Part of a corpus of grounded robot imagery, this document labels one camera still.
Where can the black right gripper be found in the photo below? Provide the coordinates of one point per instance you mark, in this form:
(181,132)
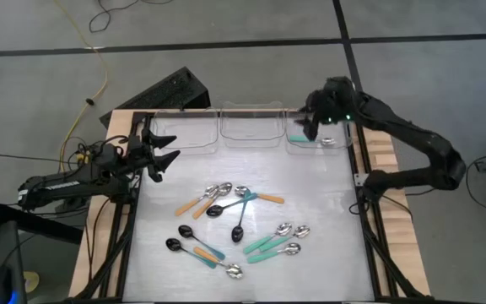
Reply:
(331,99)

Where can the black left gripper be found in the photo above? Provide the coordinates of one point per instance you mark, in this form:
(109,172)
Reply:
(137,152)

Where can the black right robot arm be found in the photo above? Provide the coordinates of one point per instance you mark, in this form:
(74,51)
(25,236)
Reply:
(416,135)

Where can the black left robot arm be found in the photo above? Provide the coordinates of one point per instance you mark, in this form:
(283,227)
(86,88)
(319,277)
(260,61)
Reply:
(53,188)

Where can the clear plastic bin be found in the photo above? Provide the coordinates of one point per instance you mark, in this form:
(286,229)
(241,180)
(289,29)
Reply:
(251,126)
(340,143)
(186,135)

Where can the yellow round disc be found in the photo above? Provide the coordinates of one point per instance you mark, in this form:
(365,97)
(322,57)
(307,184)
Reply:
(32,282)

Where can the white frame bracket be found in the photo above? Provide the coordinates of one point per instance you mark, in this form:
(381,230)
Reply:
(360,179)

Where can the black aluminium table frame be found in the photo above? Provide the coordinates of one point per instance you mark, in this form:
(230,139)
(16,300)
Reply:
(371,253)

